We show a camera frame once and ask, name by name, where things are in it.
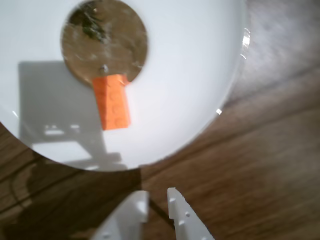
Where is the orange lego block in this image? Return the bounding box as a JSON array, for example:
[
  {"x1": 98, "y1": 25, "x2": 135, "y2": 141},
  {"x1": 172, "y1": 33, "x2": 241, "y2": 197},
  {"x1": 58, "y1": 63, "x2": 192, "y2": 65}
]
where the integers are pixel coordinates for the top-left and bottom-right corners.
[{"x1": 92, "y1": 73, "x2": 132, "y2": 131}]

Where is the white round plate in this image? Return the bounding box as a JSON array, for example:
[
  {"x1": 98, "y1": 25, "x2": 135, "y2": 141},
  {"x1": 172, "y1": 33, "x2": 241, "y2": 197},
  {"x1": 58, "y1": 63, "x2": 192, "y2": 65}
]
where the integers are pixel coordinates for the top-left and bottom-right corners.
[{"x1": 0, "y1": 0, "x2": 251, "y2": 172}]

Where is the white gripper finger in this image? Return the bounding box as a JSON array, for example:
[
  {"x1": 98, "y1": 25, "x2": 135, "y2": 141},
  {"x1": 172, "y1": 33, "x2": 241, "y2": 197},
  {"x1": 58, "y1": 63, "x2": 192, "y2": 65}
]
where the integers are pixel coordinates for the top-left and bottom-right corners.
[
  {"x1": 91, "y1": 190, "x2": 150, "y2": 240},
  {"x1": 166, "y1": 187, "x2": 215, "y2": 240}
]

